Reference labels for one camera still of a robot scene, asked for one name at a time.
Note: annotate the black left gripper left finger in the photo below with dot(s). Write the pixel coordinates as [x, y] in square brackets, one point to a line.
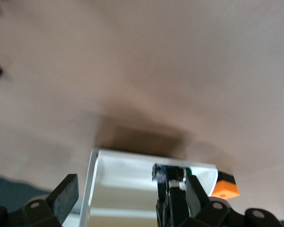
[61, 201]

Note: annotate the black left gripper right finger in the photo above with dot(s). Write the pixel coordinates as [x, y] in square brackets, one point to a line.
[198, 201]

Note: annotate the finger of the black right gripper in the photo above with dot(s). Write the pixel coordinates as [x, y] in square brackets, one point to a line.
[177, 208]
[161, 205]

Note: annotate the orange box with hole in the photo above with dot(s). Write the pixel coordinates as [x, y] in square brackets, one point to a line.
[226, 189]

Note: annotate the brown table cover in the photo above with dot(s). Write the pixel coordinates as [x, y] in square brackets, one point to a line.
[156, 71]

